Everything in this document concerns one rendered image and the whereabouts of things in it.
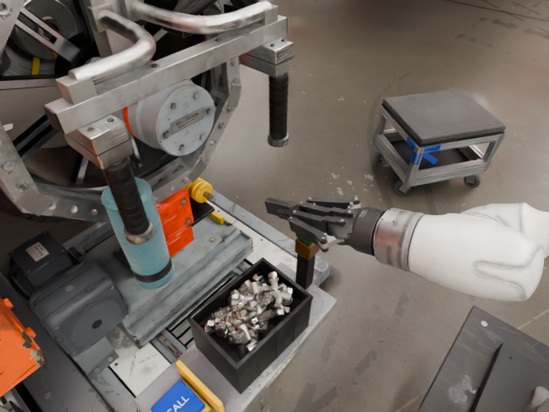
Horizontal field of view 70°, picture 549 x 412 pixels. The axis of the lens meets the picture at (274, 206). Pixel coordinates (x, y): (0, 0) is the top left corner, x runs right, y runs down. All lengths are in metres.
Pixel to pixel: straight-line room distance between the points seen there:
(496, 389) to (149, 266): 0.80
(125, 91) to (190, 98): 0.16
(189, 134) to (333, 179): 1.27
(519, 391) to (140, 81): 0.97
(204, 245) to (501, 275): 0.96
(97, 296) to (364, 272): 0.94
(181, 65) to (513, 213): 0.54
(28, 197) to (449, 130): 1.48
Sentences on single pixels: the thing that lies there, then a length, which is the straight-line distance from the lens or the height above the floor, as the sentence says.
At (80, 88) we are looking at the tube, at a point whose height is 1.00.
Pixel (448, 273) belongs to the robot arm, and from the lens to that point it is 0.58.
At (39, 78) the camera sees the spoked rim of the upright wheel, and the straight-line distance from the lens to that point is 0.84.
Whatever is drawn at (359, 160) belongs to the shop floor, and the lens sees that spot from 2.05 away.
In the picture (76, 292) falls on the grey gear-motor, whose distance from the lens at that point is 1.08.
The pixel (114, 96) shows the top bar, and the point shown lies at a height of 0.97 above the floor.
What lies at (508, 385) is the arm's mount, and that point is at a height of 0.33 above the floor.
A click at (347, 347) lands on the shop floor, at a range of 1.38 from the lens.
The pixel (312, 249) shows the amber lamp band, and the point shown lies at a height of 0.60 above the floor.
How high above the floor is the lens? 1.22
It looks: 44 degrees down
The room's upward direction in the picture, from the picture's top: straight up
